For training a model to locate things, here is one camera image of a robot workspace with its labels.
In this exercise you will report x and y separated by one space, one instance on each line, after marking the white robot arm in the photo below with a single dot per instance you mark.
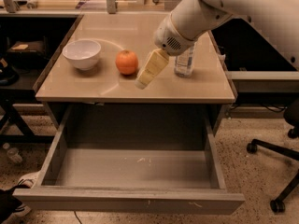
275 20

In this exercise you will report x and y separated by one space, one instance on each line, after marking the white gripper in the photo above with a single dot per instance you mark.
168 38

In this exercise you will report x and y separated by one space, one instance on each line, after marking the white ceramic bowl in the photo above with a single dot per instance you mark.
82 54

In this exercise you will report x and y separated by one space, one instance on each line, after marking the orange fruit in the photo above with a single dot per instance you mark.
126 62

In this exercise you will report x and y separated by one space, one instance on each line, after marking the small jar on floor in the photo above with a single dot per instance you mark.
13 153

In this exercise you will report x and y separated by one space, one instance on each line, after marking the open grey drawer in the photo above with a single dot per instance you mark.
133 159

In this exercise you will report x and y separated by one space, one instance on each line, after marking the white sneaker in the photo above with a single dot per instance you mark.
10 205

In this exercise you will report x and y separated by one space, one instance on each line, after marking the clear plastic water bottle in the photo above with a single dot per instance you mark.
184 63

